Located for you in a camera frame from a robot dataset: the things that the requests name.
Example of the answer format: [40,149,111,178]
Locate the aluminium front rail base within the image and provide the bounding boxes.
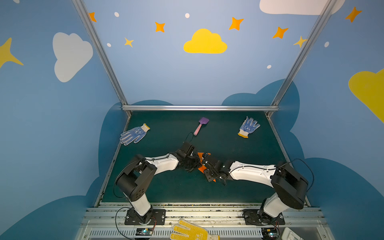
[76,203,335,240]

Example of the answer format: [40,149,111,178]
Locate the horizontal aluminium frame rail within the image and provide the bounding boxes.
[122,105,279,112]

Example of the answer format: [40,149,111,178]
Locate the green circuit board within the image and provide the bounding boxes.
[262,228,279,240]
[136,228,154,237]

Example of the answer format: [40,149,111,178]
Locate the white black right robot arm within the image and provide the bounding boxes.
[201,153,309,226]

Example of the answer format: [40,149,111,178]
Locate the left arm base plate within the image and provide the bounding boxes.
[124,208,166,226]

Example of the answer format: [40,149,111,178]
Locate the blue dotted glove left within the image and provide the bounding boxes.
[119,123,151,146]

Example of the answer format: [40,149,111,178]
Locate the left green circuit board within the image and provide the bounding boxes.
[136,228,154,237]

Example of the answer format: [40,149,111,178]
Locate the purple pink toy spatula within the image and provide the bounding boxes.
[194,117,210,136]

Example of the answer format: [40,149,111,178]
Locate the left aluminium frame post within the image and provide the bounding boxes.
[72,0,128,107]

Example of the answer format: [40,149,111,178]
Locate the blue dotted glove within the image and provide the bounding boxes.
[238,117,261,139]
[119,123,151,146]

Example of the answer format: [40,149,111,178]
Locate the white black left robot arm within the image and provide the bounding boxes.
[115,142,202,225]

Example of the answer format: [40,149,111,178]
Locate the white object bottom right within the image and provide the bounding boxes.
[281,228,303,240]

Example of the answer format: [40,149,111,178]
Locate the aluminium frame post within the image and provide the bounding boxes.
[72,0,128,107]
[266,0,337,119]

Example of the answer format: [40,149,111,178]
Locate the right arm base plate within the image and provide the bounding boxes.
[242,209,286,226]

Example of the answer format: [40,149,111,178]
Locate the right green circuit board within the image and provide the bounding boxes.
[262,228,279,240]

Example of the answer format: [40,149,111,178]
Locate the blue dotted glove right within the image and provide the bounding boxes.
[238,117,261,139]

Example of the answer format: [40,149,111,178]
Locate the yellow dotted glove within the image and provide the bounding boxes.
[170,219,221,240]

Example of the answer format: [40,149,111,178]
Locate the right aluminium frame post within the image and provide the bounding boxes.
[266,0,337,119]

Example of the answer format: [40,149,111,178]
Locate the orange square paper sheet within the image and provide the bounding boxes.
[198,152,216,182]

